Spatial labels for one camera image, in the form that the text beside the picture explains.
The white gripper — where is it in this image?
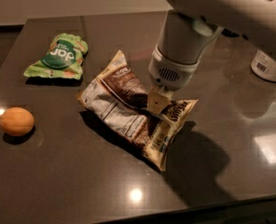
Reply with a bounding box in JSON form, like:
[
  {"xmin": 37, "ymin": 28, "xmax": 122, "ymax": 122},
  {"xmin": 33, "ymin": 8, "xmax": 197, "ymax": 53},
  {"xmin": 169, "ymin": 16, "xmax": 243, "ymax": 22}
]
[{"xmin": 146, "ymin": 46, "xmax": 200, "ymax": 115}]

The green snack bag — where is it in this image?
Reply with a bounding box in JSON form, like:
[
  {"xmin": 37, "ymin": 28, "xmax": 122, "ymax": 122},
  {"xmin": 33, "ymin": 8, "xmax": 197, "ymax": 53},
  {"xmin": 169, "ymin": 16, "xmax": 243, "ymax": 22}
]
[{"xmin": 23, "ymin": 34, "xmax": 88, "ymax": 80}]

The white labelled bottle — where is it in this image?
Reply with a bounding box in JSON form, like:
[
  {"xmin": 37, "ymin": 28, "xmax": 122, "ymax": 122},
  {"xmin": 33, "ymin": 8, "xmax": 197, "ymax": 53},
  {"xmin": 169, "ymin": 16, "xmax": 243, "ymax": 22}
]
[{"xmin": 251, "ymin": 50, "xmax": 276, "ymax": 82}]

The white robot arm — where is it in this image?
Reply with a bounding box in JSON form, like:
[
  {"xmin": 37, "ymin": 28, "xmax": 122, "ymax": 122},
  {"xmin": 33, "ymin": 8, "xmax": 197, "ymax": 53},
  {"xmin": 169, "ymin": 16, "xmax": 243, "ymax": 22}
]
[{"xmin": 147, "ymin": 0, "xmax": 276, "ymax": 114}]

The brown chip bag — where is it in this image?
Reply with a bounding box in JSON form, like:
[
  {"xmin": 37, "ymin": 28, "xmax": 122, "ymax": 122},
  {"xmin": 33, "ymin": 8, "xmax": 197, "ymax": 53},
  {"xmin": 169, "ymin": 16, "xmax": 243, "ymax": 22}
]
[{"xmin": 78, "ymin": 51, "xmax": 197, "ymax": 171}]

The orange fruit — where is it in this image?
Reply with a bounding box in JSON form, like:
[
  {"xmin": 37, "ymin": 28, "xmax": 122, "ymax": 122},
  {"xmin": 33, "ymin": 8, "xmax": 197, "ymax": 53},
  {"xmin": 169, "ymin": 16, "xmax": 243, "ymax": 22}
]
[{"xmin": 0, "ymin": 107, "xmax": 35, "ymax": 136}]

